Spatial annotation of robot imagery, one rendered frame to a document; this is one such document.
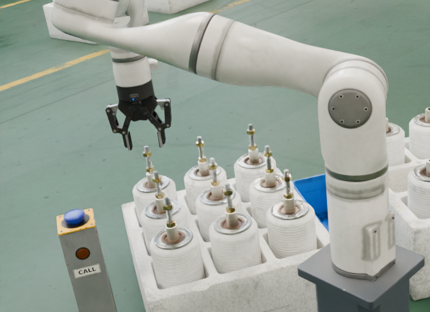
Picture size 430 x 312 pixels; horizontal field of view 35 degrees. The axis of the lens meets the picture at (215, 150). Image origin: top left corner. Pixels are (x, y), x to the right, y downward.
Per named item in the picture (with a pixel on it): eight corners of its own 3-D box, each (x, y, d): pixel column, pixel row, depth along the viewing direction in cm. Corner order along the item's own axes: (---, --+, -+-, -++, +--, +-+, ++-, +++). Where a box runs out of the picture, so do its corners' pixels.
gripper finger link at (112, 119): (111, 102, 145) (123, 126, 148) (103, 105, 146) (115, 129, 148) (109, 107, 143) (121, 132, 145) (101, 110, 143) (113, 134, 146)
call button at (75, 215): (87, 225, 128) (85, 216, 127) (66, 230, 128) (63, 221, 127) (86, 215, 132) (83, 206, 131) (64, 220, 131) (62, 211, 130)
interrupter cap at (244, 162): (274, 165, 153) (274, 163, 153) (242, 172, 152) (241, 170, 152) (266, 152, 160) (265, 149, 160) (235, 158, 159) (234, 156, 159)
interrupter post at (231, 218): (230, 229, 132) (228, 215, 131) (224, 224, 134) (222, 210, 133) (240, 226, 133) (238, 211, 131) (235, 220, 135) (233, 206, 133)
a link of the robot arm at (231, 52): (222, 6, 103) (204, 25, 95) (398, 61, 99) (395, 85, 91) (210, 61, 107) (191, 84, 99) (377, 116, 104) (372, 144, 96)
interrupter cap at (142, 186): (134, 182, 155) (133, 179, 155) (166, 174, 156) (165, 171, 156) (139, 197, 148) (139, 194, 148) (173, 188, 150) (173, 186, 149)
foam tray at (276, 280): (347, 323, 141) (343, 250, 133) (162, 375, 134) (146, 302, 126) (284, 229, 175) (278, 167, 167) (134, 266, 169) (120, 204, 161)
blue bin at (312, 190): (382, 277, 153) (381, 231, 148) (336, 288, 151) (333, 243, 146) (333, 212, 180) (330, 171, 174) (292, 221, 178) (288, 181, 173)
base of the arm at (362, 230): (402, 258, 109) (400, 162, 101) (366, 286, 103) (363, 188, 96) (354, 238, 115) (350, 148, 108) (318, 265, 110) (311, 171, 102)
